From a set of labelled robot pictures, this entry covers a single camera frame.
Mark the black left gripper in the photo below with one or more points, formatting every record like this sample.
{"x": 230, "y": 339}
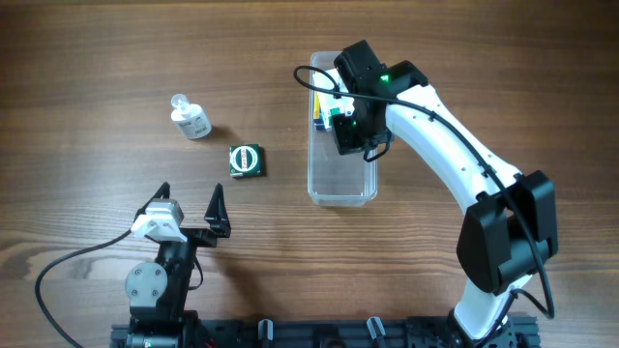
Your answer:
{"x": 194, "y": 233}

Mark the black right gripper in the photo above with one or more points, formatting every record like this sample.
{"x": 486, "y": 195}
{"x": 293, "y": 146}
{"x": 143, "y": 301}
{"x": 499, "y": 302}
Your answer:
{"x": 346, "y": 143}

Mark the white green medicine box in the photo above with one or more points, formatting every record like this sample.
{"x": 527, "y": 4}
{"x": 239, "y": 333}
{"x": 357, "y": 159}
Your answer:
{"x": 325, "y": 105}

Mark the blue VapoDrops box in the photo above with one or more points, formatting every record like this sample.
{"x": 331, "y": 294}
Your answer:
{"x": 320, "y": 122}

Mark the green Zam-Buk box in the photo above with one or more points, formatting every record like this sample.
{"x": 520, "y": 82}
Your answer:
{"x": 245, "y": 161}

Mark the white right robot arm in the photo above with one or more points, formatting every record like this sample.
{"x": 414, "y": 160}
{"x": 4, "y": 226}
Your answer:
{"x": 509, "y": 229}

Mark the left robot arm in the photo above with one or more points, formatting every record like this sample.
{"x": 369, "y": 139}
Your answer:
{"x": 158, "y": 290}

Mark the clear plastic container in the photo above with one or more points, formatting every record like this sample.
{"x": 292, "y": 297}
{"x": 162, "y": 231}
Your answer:
{"x": 335, "y": 180}

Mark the white calamine lotion bottle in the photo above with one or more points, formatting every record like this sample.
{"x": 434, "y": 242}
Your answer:
{"x": 189, "y": 118}

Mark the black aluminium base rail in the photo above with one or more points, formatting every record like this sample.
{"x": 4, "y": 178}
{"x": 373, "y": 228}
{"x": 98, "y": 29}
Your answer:
{"x": 412, "y": 332}

